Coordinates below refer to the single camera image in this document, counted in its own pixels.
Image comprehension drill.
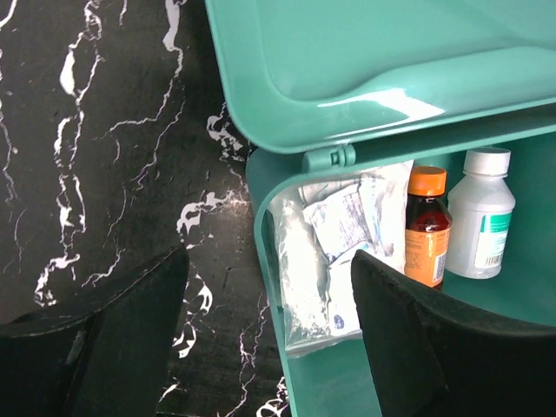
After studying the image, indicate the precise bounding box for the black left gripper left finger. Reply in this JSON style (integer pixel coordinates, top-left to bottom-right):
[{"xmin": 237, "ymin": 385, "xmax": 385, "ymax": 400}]
[{"xmin": 1, "ymin": 246, "xmax": 189, "ymax": 416}]

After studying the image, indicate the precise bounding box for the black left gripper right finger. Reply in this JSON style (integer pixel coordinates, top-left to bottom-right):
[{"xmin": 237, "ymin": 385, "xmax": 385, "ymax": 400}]
[{"xmin": 351, "ymin": 250, "xmax": 555, "ymax": 416}]

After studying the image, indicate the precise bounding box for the white green-label bottle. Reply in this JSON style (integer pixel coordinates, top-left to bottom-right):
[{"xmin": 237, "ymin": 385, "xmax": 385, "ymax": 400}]
[{"xmin": 446, "ymin": 147, "xmax": 516, "ymax": 280}]

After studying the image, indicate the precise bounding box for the white blue cotton packet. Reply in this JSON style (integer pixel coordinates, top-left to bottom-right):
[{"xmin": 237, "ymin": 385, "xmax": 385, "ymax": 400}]
[{"xmin": 269, "ymin": 196, "xmax": 361, "ymax": 357}]

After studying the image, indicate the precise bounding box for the brown orange-label bottle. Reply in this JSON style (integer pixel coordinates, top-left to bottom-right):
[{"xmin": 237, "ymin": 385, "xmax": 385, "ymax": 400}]
[{"xmin": 404, "ymin": 166, "xmax": 452, "ymax": 290}]

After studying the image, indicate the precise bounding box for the green plastic medicine box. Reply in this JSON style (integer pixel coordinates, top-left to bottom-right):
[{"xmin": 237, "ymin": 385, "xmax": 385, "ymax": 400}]
[{"xmin": 206, "ymin": 1, "xmax": 555, "ymax": 416}]

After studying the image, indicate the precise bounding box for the clear bag of swabs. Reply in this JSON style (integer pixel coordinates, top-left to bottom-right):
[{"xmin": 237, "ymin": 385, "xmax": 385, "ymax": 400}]
[{"xmin": 298, "ymin": 160, "xmax": 414, "ymax": 272}]

